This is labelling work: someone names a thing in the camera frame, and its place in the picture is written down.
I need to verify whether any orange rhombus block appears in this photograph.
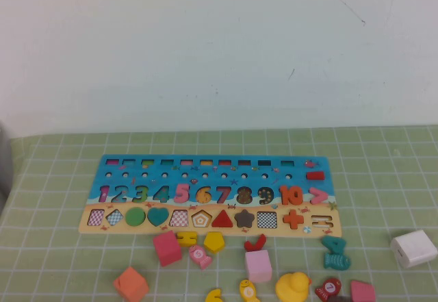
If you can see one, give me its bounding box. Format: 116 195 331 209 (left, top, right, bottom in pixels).
112 266 150 302

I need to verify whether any white wall charger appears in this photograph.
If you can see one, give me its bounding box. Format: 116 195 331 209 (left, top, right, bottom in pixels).
389 229 438 269

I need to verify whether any yellow pentagon piece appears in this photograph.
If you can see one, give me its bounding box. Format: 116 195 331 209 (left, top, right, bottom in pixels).
203 231 226 254

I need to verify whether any red triangle piece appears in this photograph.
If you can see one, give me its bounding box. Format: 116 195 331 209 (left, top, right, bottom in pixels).
211 209 234 228

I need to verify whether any light pink square block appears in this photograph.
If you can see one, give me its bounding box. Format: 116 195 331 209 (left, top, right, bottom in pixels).
244 249 273 284

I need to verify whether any pink wooden fish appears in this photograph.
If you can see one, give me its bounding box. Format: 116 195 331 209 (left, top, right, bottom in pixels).
188 244 213 270

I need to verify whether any orange plus sign piece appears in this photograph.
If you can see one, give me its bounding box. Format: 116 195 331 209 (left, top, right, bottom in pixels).
282 209 305 230

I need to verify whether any pink trapezoid block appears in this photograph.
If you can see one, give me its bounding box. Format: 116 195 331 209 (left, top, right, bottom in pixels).
349 279 377 302

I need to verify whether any rose red square block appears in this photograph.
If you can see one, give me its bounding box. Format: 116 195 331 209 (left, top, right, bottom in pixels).
152 229 183 268

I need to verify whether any brown star piece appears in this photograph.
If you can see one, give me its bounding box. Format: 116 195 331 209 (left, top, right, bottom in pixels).
234 208 257 229

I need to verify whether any yellow equals sign piece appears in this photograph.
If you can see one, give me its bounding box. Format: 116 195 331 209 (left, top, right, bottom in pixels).
176 230 198 247

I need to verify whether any yellow wooden fish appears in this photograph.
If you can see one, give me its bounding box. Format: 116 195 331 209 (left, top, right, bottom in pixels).
238 279 257 302

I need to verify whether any green circle piece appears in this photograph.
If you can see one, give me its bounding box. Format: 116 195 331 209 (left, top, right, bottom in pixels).
125 207 147 227

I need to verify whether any teal heart piece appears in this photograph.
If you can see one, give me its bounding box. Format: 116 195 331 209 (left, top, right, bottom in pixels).
146 207 170 227

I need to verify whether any pink number five piece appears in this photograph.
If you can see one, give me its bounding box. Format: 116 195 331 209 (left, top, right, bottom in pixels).
173 182 191 204

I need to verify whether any pink greater-than sign piece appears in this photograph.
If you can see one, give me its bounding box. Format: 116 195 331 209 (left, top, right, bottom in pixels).
309 187 329 205

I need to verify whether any teal number four piece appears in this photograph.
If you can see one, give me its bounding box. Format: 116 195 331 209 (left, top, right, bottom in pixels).
320 235 347 255

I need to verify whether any yellow rubber duck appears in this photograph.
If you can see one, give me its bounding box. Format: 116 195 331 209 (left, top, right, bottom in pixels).
275 271 313 302

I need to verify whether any red number seven piece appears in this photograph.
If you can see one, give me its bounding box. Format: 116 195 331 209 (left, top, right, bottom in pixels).
244 233 267 252

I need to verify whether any blue wooden puzzle board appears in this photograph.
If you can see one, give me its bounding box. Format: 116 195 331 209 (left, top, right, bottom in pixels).
77 153 343 238

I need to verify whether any orange number ten piece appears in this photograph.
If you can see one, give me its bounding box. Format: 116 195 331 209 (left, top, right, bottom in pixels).
279 185 305 206

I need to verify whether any teal wooden fish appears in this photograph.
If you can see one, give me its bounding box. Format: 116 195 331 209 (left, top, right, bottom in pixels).
323 252 352 270

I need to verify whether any red wooden fish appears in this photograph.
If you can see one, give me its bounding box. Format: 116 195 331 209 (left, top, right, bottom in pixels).
313 277 342 300

